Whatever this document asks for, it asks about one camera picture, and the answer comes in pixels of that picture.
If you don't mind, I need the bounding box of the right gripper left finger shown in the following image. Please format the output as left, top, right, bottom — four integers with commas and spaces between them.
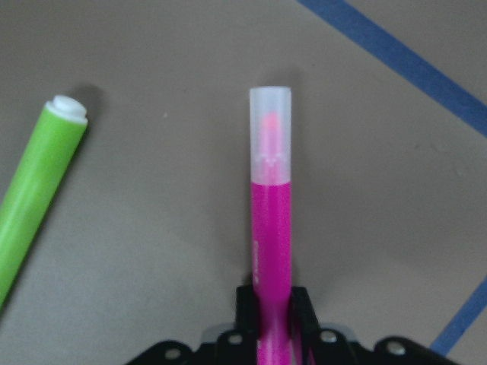
129, 285, 259, 364

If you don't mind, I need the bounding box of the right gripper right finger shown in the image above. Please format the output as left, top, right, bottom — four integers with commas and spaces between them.
291, 287, 456, 365

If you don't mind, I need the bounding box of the pink pen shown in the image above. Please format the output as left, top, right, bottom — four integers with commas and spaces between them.
250, 86, 292, 364

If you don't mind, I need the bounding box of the green pen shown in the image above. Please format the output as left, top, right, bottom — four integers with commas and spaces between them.
1, 95, 88, 303

